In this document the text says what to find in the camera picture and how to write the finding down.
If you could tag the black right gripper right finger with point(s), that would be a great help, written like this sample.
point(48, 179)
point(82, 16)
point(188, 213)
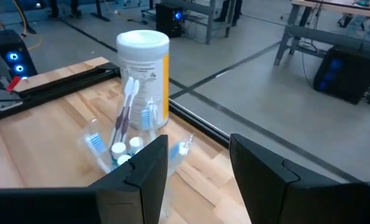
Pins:
point(296, 205)

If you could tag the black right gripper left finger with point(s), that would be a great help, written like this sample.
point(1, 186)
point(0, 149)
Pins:
point(79, 205)

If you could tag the blue white toothbrush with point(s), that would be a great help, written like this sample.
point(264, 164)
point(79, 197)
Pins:
point(94, 143)
point(175, 152)
point(145, 119)
point(154, 112)

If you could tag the blue toothpaste tube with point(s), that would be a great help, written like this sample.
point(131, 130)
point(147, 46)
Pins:
point(118, 148)

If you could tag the clear acrylic organizer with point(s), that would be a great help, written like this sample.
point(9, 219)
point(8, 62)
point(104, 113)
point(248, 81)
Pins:
point(173, 172)

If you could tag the small red tag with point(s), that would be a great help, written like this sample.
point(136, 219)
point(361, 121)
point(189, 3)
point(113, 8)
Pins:
point(13, 84)

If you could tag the black computer tower blue lights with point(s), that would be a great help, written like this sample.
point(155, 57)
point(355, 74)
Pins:
point(169, 18)
point(13, 59)
point(343, 74)

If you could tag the white wipes canister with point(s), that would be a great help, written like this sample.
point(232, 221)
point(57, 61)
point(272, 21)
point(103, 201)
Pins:
point(144, 62)

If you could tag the grey metal workbench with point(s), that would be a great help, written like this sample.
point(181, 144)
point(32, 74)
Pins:
point(312, 32)

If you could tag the person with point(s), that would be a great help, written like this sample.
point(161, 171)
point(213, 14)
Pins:
point(63, 7)
point(228, 11)

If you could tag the grey metal table frame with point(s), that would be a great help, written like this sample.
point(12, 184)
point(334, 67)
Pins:
point(209, 21)

